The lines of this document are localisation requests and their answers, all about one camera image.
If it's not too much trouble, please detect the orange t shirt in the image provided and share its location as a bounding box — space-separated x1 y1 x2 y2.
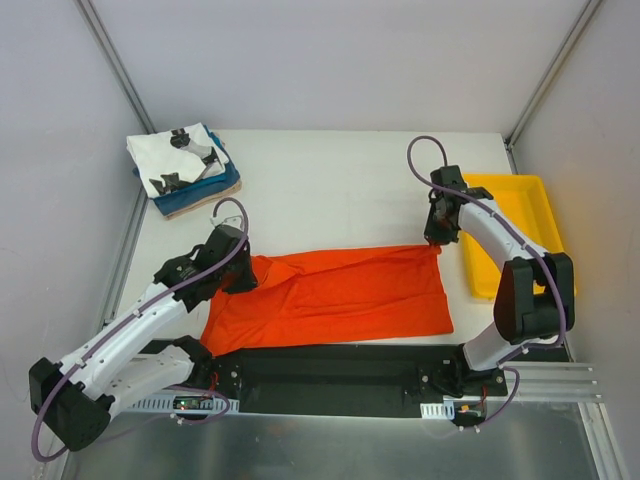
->
201 245 454 356

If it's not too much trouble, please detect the left grey cable duct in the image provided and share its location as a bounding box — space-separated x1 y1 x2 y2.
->
126 393 239 415

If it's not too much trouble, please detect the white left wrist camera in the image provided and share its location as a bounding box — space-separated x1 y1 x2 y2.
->
211 215 243 230

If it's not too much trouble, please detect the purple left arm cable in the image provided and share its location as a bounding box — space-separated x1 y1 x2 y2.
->
30 197 251 464

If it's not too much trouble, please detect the yellow plastic tray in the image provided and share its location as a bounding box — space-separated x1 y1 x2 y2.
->
460 173 565 301

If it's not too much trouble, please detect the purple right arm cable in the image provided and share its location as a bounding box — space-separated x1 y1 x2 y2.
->
406 135 569 361

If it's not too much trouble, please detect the aluminium frame post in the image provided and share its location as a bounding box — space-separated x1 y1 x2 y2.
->
74 0 156 134
504 0 604 152

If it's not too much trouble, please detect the grey cable duct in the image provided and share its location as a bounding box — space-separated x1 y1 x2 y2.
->
126 393 239 415
420 401 455 421

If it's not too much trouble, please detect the right aluminium frame post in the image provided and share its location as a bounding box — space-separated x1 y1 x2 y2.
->
504 0 604 152

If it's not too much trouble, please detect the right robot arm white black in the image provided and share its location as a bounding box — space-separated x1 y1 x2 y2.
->
424 166 575 398

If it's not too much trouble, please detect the beige folded shirt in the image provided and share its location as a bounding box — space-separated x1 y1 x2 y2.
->
164 180 242 220

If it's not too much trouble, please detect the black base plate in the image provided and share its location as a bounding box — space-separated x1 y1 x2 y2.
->
185 345 507 418

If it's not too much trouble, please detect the white black printed folded shirt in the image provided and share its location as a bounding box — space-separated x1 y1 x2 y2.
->
126 123 230 198

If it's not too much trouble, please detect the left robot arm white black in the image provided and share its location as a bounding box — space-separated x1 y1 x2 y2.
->
28 224 257 462

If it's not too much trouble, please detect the left aluminium frame post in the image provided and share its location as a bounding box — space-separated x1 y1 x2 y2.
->
74 0 156 134

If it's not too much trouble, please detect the right grey cable duct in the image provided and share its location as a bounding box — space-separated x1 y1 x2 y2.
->
420 401 455 421

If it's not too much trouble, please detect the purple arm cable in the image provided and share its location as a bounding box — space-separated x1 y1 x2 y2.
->
406 135 569 361
30 197 251 464

